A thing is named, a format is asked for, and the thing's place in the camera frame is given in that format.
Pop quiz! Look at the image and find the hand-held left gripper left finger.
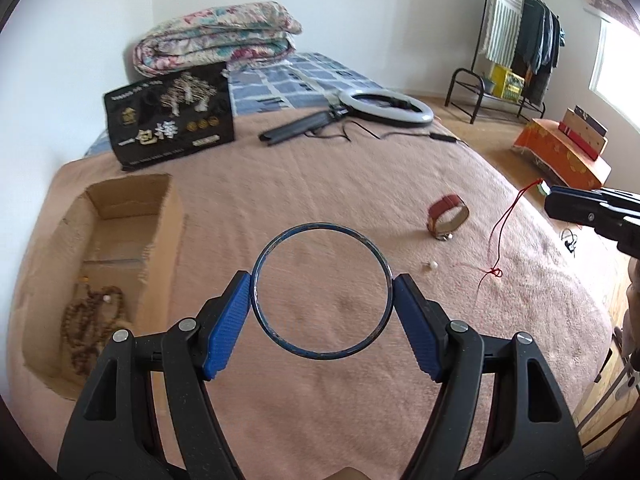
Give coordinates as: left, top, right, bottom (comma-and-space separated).
57, 270, 251, 480

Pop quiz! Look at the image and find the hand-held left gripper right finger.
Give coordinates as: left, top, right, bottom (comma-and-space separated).
392, 273, 586, 480

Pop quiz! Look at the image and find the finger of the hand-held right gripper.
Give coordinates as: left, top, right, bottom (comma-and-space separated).
544, 185, 640, 241

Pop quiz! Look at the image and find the red string green pendant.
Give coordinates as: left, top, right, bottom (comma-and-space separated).
456, 178, 552, 311

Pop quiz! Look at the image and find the dark blue bangle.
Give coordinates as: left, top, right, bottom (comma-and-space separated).
248, 222, 393, 361

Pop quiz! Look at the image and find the brown wooden bead necklace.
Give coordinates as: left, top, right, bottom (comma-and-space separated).
60, 275, 128, 376

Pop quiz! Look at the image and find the cardboard box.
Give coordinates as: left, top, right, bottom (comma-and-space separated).
22, 173, 186, 401

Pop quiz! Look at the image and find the person's right forearm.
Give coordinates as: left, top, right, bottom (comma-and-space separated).
626, 259, 640, 371

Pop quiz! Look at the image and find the tan flat box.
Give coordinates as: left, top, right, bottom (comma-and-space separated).
559, 106, 609, 162

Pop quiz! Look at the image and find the pink blanket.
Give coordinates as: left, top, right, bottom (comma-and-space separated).
10, 105, 613, 480

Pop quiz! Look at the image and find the yellow plastic crate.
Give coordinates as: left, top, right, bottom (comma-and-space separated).
490, 64, 525, 103

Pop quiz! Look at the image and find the grey metal stand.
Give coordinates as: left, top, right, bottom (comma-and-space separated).
575, 330, 640, 441

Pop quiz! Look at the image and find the bright window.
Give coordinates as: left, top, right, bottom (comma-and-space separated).
582, 0, 640, 111

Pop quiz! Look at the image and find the black metal clothes rack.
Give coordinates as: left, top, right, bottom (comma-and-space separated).
444, 0, 566, 125

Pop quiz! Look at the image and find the row of dark hanging clothes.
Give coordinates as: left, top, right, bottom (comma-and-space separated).
512, 0, 566, 106

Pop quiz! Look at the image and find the striped hanging towel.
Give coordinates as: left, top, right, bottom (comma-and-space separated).
482, 0, 526, 63

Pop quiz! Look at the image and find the black folded tripod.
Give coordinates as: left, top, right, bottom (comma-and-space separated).
258, 107, 351, 147

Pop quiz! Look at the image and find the black printed bag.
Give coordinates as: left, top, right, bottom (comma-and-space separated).
103, 63, 236, 172

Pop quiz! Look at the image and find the blue patterned bed sheet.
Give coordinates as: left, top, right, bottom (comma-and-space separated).
82, 51, 386, 156

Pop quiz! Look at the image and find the folded floral quilt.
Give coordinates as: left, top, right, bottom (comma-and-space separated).
132, 1, 304, 80

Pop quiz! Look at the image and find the red leather strap bracelet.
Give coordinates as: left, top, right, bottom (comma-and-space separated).
426, 194, 471, 241

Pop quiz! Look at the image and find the black ring light cable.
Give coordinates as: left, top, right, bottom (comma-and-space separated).
345, 122, 468, 147

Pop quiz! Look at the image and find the white ring light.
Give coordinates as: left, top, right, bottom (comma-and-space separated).
337, 89, 435, 127

